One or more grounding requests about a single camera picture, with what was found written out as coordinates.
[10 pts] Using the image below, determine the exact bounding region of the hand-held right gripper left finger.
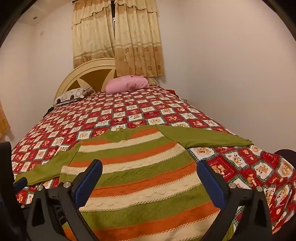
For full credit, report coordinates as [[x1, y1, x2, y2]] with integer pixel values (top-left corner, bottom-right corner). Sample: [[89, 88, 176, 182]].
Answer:
[[26, 159, 103, 241]]

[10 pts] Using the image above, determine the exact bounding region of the green orange cream striped sweater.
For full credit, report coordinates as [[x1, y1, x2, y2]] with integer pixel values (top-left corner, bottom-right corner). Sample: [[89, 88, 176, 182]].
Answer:
[[15, 125, 253, 241]]

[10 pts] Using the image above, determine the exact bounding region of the dark round object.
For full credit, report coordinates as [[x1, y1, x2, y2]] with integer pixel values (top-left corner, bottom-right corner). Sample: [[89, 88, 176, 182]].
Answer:
[[273, 149, 296, 169]]

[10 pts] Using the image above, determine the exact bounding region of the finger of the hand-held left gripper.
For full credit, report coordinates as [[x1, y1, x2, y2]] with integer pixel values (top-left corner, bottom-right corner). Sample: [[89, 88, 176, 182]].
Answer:
[[13, 176, 29, 193]]

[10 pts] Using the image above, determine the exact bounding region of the pink pillow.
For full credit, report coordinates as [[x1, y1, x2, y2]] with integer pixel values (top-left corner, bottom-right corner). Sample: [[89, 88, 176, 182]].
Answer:
[[106, 75, 150, 94]]

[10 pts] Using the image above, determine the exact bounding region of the red teddy bear printed blanket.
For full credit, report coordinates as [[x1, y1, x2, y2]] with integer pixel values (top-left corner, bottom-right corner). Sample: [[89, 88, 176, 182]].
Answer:
[[10, 84, 296, 234]]

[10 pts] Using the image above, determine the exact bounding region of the white patterned pillow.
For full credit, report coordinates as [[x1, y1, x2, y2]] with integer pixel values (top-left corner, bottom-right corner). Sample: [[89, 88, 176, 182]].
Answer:
[[54, 86, 93, 106]]

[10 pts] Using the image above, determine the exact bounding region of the cream wooden headboard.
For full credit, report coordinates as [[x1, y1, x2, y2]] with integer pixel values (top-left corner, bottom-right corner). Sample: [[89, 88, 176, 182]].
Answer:
[[55, 58, 160, 100]]

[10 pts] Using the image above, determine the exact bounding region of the beige floral curtain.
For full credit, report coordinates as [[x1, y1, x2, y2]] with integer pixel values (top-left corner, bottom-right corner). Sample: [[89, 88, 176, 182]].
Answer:
[[72, 0, 116, 69], [114, 0, 165, 77]]

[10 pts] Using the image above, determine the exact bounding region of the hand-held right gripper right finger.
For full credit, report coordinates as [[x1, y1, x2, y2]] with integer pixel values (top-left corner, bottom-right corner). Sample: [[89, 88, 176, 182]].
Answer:
[[196, 159, 273, 241]]

